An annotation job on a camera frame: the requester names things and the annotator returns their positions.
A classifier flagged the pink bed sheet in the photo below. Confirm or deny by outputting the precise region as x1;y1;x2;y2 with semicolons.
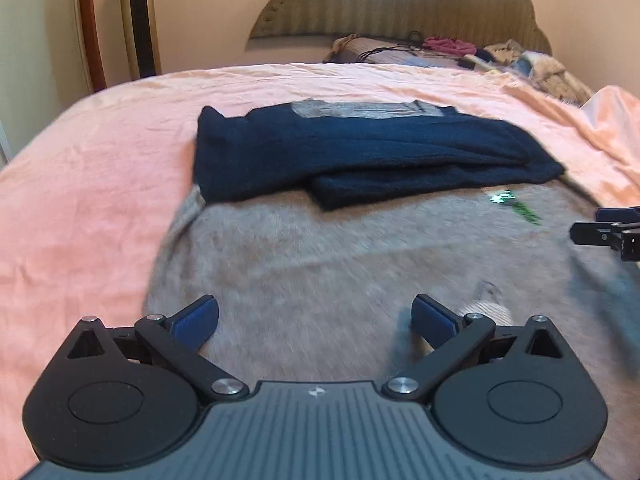
0;62;640;480

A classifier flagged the grey and navy sweater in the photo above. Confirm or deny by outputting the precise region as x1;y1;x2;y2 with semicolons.
145;101;640;401

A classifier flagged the gold tower air conditioner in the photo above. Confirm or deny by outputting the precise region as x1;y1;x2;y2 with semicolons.
118;0;163;81

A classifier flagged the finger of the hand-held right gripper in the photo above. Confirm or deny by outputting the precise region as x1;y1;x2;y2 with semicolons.
570;222;640;262
595;207;640;224

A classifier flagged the red wooden frame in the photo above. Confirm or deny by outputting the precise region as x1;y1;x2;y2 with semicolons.
71;0;108;94

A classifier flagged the magenta cloth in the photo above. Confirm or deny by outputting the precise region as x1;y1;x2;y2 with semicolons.
422;36;473;57

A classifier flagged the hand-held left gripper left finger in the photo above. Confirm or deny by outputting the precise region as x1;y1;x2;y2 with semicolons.
65;294;250;403

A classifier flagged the black cord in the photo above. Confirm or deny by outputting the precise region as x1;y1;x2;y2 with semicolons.
356;31;426;64

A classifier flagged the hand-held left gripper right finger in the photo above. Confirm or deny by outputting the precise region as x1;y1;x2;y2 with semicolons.
382;294;566;403

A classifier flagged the olive padded headboard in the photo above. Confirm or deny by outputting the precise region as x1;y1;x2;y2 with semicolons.
248;0;553;56

